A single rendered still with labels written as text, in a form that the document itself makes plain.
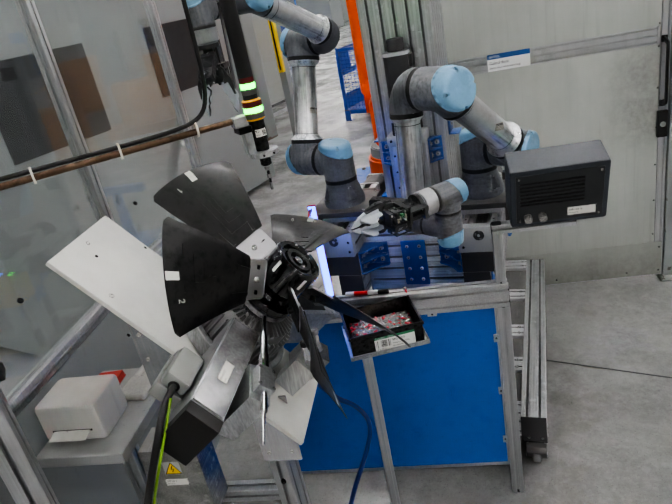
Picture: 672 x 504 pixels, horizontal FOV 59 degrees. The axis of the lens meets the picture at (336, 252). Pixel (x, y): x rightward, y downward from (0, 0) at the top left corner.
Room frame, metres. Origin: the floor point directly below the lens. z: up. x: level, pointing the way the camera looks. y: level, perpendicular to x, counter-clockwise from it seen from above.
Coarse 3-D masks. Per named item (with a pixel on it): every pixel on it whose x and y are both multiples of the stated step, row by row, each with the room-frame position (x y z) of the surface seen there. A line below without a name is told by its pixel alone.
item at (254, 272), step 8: (256, 264) 1.20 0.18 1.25; (264, 264) 1.22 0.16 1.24; (256, 272) 1.20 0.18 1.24; (264, 272) 1.22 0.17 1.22; (264, 280) 1.21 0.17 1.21; (248, 288) 1.17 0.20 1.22; (256, 288) 1.19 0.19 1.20; (264, 288) 1.21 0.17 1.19; (248, 296) 1.17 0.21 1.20; (256, 296) 1.19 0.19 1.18
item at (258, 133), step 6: (258, 120) 1.34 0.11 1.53; (252, 126) 1.34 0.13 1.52; (258, 126) 1.34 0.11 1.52; (264, 126) 1.35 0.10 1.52; (252, 132) 1.34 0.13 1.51; (258, 132) 1.34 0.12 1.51; (264, 132) 1.34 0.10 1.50; (258, 138) 1.34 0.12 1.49; (264, 138) 1.34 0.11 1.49; (258, 144) 1.34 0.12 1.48; (264, 144) 1.34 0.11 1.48; (258, 150) 1.34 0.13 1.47; (264, 150) 1.34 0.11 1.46; (264, 162) 1.35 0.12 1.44; (270, 162) 1.35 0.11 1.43
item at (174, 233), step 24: (168, 240) 1.06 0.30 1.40; (192, 240) 1.10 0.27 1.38; (216, 240) 1.14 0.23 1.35; (168, 264) 1.03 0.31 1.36; (192, 264) 1.07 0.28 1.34; (216, 264) 1.11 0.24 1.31; (240, 264) 1.16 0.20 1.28; (168, 288) 1.00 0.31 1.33; (192, 288) 1.04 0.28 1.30; (216, 288) 1.09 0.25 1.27; (240, 288) 1.15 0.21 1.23; (192, 312) 1.02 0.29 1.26; (216, 312) 1.08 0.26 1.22
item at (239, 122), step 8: (232, 120) 1.33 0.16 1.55; (240, 120) 1.33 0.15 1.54; (240, 128) 1.32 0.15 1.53; (248, 128) 1.33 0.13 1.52; (248, 136) 1.33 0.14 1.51; (248, 144) 1.33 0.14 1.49; (248, 152) 1.33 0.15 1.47; (256, 152) 1.33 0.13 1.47; (264, 152) 1.32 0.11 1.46; (272, 152) 1.33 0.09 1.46
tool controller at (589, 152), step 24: (576, 144) 1.57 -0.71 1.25; (600, 144) 1.54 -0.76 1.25; (528, 168) 1.52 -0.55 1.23; (552, 168) 1.50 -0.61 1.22; (576, 168) 1.49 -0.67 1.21; (600, 168) 1.47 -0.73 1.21; (528, 192) 1.52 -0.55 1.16; (552, 192) 1.51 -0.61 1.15; (576, 192) 1.50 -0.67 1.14; (600, 192) 1.49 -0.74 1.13; (528, 216) 1.53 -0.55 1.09; (552, 216) 1.53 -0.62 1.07; (576, 216) 1.52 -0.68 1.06; (600, 216) 1.52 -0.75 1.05
